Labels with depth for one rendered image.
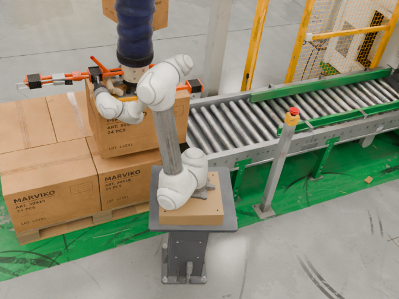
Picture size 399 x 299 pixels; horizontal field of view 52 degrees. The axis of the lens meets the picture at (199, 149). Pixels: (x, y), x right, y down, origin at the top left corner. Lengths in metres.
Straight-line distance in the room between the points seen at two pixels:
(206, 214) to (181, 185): 0.28
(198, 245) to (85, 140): 1.15
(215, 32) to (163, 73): 2.20
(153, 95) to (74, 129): 1.57
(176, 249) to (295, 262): 0.99
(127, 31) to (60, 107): 1.23
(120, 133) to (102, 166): 0.34
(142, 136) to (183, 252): 0.80
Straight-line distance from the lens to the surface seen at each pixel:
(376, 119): 3.79
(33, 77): 2.60
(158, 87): 1.76
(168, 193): 2.07
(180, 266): 2.88
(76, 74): 2.61
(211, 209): 2.30
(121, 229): 3.24
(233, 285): 3.04
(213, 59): 4.10
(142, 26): 2.44
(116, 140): 2.72
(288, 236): 3.37
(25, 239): 3.25
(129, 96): 2.62
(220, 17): 3.92
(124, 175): 2.97
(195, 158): 2.20
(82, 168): 2.93
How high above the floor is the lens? 2.61
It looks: 42 degrees down
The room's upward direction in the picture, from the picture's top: 7 degrees clockwise
